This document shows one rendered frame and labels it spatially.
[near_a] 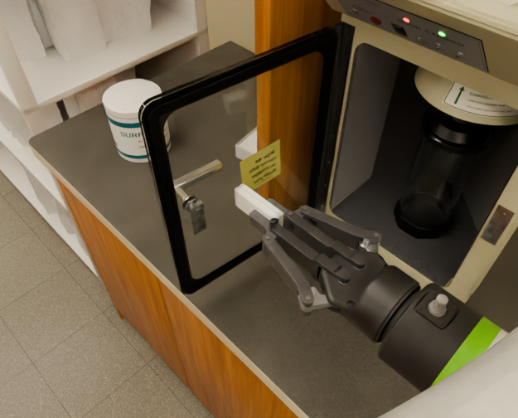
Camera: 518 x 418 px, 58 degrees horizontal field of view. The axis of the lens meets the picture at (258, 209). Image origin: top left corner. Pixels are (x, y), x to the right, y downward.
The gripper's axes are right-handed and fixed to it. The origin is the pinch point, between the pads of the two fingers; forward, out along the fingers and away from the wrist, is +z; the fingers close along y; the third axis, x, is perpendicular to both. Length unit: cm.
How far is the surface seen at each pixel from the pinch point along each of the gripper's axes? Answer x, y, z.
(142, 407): 127, 15, 44
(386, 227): 25.9, -30.3, -3.7
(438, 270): 26.0, -28.6, -15.7
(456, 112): -4.8, -27.5, -9.2
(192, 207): 6.4, 2.3, 10.8
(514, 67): -17.4, -19.5, -15.5
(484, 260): 15.1, -26.2, -21.4
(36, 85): 35, -10, 103
